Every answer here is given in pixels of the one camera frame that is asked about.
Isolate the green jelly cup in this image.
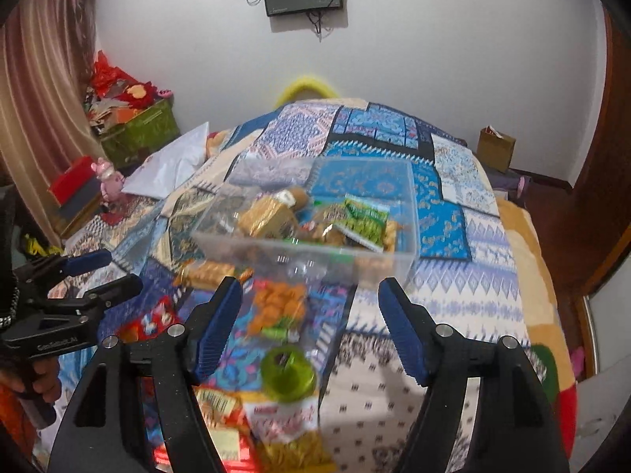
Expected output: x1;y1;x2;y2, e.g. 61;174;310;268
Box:
260;345;317;404

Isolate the left hand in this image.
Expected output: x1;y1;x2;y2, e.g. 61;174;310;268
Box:
1;357;61;404

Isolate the wrapped biscuit pack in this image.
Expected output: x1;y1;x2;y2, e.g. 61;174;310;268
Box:
173;259;254;291

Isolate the orange puffs clear bag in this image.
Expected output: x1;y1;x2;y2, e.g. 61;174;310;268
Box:
247;280;308;344

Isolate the red box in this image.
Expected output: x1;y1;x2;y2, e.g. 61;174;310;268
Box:
48;156;96;206

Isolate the pink plush toy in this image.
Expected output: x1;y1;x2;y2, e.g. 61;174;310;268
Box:
91;157;125;203

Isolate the red yellow snack bag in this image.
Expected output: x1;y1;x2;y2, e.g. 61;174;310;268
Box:
152;385;260;473

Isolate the green snack packet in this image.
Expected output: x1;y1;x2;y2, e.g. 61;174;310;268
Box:
334;196;390;253

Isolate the white pillow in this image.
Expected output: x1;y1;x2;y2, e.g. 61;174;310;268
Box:
122;123;210;200

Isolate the clear plastic storage box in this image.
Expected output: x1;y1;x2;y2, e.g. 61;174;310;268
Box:
191;157;418;288

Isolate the green storage box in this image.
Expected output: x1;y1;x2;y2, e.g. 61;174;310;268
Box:
98;99;181;169

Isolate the white red snack bag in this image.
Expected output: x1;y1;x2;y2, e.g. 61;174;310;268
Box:
243;396;337;472

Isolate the striped beige curtain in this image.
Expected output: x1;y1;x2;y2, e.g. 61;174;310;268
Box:
1;0;103;244

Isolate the patchwork patterned bedspread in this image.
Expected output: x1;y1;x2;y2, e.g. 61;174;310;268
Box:
64;100;577;472

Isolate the brown paper bag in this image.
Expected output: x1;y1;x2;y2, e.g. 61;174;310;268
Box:
476;126;517;173

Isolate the yellow plush ring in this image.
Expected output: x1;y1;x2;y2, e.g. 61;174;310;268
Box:
274;74;342;109

